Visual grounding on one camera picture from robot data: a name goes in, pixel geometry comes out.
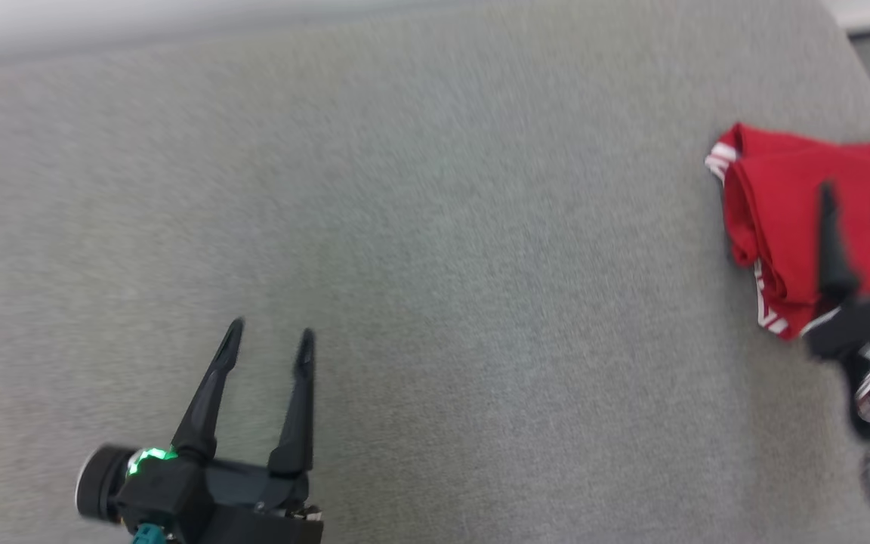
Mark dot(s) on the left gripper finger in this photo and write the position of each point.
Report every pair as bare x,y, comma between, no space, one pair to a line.
295,438
201,423

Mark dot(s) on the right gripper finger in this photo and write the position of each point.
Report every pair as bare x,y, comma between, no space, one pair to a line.
835,264

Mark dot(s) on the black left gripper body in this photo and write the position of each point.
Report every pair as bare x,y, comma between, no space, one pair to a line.
254,499

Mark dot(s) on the red basketball jersey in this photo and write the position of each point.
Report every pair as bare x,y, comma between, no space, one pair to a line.
775,211

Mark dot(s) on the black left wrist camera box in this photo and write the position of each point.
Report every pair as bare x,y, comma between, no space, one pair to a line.
167,491

